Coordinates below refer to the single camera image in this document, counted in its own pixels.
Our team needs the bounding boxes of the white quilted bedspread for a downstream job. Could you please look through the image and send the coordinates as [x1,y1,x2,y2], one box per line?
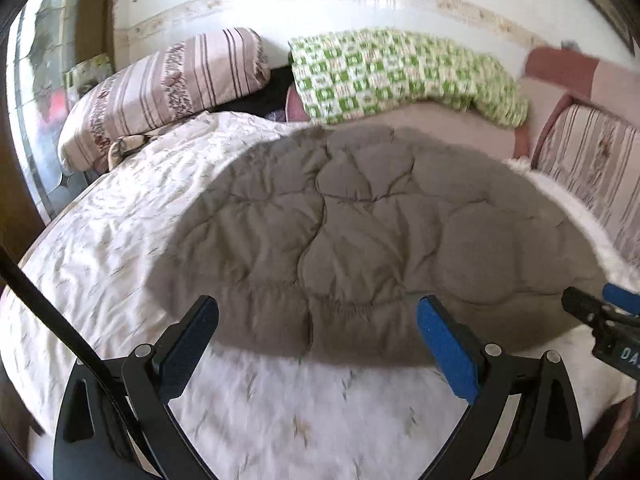
[0,110,640,480]

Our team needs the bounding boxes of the brown wooden door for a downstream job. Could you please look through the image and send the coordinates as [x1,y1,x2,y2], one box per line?
[0,110,46,261]

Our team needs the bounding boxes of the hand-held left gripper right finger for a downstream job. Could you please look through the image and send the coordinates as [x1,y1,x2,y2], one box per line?
[416,295,586,480]

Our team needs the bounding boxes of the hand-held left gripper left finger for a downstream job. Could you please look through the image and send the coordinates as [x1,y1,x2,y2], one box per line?
[52,295,220,480]

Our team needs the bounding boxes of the striped floral pillow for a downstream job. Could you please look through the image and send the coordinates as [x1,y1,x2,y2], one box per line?
[57,27,271,173]

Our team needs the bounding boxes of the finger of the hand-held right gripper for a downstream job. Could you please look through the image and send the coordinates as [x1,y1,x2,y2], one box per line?
[602,282,640,317]
[561,286,618,331]

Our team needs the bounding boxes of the green floral box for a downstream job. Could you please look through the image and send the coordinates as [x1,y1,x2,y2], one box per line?
[65,52,113,96]

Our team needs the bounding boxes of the green checkered pillow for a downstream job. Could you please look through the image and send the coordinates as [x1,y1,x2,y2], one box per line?
[289,27,530,128]

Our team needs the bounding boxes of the striped floral cushion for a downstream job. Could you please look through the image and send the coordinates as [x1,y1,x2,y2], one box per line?
[530,102,640,266]

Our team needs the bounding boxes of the grey-brown quilted hooded jacket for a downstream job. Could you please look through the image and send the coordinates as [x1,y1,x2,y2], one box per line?
[147,124,608,368]

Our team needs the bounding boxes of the black cable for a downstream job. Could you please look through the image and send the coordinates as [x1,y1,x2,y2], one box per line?
[0,247,166,480]

